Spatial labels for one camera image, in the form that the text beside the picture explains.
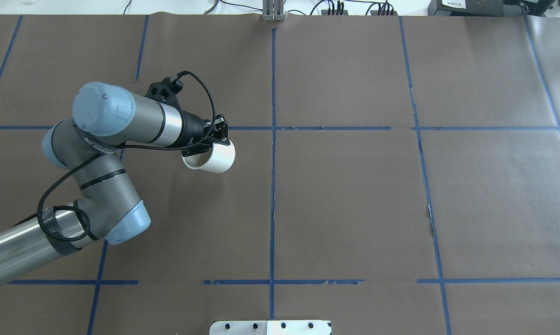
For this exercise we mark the white mug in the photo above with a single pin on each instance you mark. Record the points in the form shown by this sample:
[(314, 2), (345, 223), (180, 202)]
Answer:
[(218, 159)]

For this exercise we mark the orange black connector strip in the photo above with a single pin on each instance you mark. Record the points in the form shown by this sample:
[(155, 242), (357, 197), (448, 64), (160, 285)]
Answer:
[(360, 7)]

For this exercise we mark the black box device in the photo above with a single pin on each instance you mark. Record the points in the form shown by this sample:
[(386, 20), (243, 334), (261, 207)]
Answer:
[(482, 8)]

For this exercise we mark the black far camera mount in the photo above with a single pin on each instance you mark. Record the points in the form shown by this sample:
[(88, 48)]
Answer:
[(165, 91)]

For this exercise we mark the aluminium frame post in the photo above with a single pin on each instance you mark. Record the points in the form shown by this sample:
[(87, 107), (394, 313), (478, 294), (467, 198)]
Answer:
[(273, 10)]

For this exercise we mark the white pedestal column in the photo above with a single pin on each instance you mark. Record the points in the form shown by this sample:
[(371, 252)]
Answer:
[(271, 327)]

